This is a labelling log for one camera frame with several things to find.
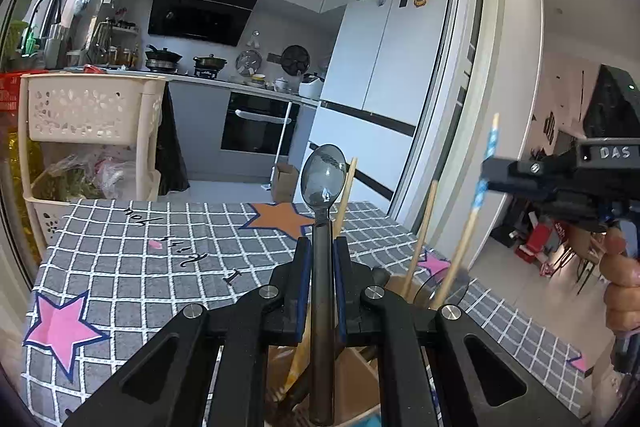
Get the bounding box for black range hood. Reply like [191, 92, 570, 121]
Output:
[147, 0, 261, 48]

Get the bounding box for beige plastic utensil holder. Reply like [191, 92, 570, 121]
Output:
[265, 274, 436, 427]

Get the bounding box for black wok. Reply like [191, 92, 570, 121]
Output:
[145, 45, 183, 70]

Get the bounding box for blue patterned wooden chopstick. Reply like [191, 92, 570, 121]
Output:
[430, 112, 501, 310]

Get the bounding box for plain wooden chopstick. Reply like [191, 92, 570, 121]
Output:
[402, 179, 440, 303]
[331, 157, 359, 238]

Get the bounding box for grey checked star tablecloth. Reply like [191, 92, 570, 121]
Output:
[22, 199, 601, 427]

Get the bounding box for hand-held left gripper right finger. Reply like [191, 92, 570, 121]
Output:
[332, 236, 583, 427]

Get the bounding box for white mop handle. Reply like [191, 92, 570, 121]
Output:
[271, 102, 294, 188]

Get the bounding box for translucent grey spoon black handle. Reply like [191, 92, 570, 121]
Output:
[417, 274, 471, 310]
[302, 143, 348, 425]

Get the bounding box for white sliding door frame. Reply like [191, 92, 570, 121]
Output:
[0, 0, 546, 258]

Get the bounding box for white refrigerator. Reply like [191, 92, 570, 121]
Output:
[305, 0, 458, 212]

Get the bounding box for round steel steamer rack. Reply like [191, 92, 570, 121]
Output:
[236, 49, 263, 78]

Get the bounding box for beige plastic storage cart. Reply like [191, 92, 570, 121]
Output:
[17, 72, 168, 253]

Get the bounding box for black cooking pot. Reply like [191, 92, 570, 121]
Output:
[192, 53, 228, 75]

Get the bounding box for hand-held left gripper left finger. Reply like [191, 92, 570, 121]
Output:
[62, 237, 313, 427]

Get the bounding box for plastic bags of vegetables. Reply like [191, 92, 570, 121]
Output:
[47, 147, 138, 200]

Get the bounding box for yellow oil bottle red label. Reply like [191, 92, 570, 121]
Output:
[0, 72, 46, 208]

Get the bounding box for black kitchen faucet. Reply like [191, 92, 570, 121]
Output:
[27, 0, 63, 52]

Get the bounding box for cardboard box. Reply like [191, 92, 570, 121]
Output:
[270, 163, 301, 202]

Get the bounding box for white rice cooker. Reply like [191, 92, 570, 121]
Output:
[299, 73, 325, 100]

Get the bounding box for person's right hand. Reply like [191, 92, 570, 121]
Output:
[597, 224, 640, 340]

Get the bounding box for condiment rack with bottles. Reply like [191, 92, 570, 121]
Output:
[92, 19, 141, 68]

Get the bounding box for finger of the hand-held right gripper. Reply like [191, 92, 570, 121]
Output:
[481, 151, 577, 208]

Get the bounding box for round black hanging pan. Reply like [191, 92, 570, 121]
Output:
[280, 45, 311, 74]

